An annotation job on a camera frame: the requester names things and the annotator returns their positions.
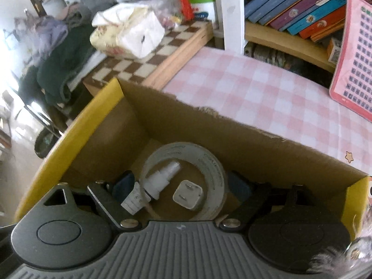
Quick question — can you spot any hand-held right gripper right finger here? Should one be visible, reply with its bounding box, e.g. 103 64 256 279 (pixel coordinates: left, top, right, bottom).
219 171 317 230

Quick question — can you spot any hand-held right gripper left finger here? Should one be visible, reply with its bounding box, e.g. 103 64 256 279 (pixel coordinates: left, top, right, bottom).
43 171 143 229

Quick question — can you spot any small spray bottle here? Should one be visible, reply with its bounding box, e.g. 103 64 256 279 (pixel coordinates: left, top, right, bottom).
120 161 182 216

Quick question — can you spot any grey tape roll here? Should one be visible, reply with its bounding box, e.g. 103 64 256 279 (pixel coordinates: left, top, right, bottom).
139 142 228 221

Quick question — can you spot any yellow cardboard box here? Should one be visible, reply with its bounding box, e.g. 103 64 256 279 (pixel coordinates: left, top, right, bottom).
14 77 372 240

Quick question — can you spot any white charger plug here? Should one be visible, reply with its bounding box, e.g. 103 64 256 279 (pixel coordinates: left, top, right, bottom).
172 179 203 210

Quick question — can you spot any grey fluffy toy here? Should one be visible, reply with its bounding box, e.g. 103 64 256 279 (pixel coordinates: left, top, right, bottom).
308 234 372 271

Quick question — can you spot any dark round bin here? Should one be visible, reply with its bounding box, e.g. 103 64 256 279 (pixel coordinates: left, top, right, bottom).
33 128 63 160

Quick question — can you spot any pink checkered tablecloth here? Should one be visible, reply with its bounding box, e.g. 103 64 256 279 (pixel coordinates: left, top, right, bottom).
161 46 372 178

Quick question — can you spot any black chair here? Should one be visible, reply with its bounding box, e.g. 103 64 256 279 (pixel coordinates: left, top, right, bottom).
17 64 70 140

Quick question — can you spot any dark green cloth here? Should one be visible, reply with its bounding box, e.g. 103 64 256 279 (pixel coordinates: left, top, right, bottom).
36 25 96 105

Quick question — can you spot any floral tissue box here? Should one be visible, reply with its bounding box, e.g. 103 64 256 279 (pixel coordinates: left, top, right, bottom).
90 2 166 59

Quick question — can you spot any wooden chess board box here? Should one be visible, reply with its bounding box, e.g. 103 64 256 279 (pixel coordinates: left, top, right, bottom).
83 20 214 96

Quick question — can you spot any small orange box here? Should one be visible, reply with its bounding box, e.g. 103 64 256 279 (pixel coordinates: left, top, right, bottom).
327 38 343 64

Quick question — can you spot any white bookshelf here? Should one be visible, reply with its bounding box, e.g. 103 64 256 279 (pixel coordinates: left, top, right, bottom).
105 0 372 73

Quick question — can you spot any purple cloth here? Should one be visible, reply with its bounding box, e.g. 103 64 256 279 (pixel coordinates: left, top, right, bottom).
14 14 69 61

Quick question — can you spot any pink learning tablet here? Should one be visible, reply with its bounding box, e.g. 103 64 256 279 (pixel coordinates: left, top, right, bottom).
329 0 372 120

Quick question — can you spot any green lid canister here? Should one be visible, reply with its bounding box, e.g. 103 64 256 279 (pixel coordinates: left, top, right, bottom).
187 0 217 22

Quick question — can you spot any grey cloth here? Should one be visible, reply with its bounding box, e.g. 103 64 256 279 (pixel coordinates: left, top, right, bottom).
62 0 115 27

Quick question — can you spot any row of leaning books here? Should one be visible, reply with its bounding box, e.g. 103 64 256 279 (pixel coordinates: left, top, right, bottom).
244 0 372 43

